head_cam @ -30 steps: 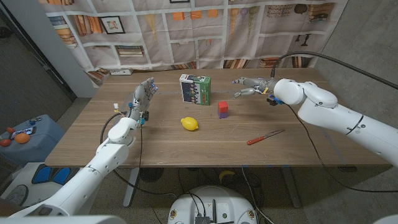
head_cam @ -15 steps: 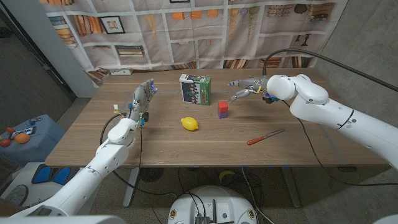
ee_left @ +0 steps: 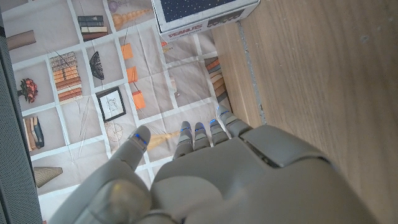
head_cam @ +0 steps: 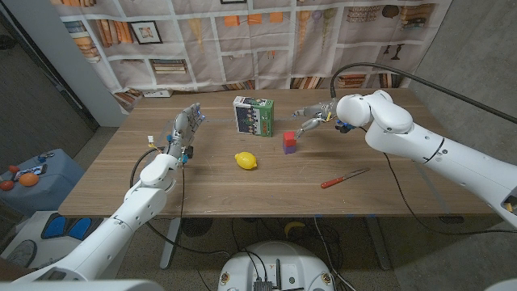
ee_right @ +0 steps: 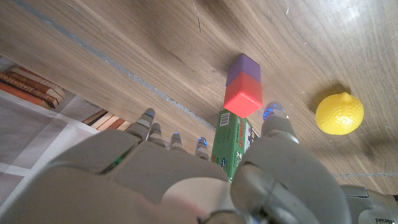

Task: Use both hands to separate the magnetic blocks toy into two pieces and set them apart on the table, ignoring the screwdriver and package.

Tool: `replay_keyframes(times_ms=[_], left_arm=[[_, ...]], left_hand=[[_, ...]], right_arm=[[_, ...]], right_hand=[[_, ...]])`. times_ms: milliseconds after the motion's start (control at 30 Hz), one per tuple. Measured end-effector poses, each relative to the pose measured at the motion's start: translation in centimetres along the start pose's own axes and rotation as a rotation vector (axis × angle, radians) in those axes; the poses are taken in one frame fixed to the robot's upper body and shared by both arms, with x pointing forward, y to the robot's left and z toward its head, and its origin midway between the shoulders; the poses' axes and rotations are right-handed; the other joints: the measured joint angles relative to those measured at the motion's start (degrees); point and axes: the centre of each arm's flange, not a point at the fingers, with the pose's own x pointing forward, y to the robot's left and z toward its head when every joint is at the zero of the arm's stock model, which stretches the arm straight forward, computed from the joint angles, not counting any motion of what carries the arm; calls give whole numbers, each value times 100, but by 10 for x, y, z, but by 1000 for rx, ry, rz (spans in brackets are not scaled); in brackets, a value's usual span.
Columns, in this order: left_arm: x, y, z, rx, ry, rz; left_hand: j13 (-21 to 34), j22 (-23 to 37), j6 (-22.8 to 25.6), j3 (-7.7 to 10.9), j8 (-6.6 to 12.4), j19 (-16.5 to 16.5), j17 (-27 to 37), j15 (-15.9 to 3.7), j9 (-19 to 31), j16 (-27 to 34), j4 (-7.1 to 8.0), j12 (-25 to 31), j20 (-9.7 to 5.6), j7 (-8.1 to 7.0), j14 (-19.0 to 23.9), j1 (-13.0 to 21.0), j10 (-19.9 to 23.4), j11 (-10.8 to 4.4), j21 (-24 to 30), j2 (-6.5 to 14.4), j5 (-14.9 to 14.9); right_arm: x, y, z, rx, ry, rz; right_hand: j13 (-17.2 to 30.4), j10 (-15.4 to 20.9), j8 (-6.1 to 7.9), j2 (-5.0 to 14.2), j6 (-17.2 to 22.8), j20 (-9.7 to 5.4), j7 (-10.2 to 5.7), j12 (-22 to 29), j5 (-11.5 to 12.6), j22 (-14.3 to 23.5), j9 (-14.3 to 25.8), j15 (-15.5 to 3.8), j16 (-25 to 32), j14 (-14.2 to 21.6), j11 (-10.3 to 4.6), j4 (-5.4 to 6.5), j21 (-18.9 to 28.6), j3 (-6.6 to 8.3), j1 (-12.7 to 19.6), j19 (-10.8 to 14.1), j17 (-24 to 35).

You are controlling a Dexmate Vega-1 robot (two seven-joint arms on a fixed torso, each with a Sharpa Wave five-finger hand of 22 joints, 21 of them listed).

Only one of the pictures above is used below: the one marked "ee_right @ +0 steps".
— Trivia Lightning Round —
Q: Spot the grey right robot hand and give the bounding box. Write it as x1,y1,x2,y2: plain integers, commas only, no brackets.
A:
0,101,398,224

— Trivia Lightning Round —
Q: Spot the red magnetic block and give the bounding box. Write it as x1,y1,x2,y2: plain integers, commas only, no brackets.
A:
223,72,264,118

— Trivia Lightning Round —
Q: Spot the purple magnetic block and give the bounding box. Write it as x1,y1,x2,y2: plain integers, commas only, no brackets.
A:
226,53,261,87

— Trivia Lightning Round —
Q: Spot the green printed package box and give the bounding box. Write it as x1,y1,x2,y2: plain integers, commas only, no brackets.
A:
210,109,259,181

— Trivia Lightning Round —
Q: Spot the yellow toy lemon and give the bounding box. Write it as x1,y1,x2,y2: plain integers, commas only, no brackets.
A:
315,91,364,136

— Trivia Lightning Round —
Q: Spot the printed bookshelf backdrop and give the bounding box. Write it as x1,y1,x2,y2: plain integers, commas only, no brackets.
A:
0,55,134,206

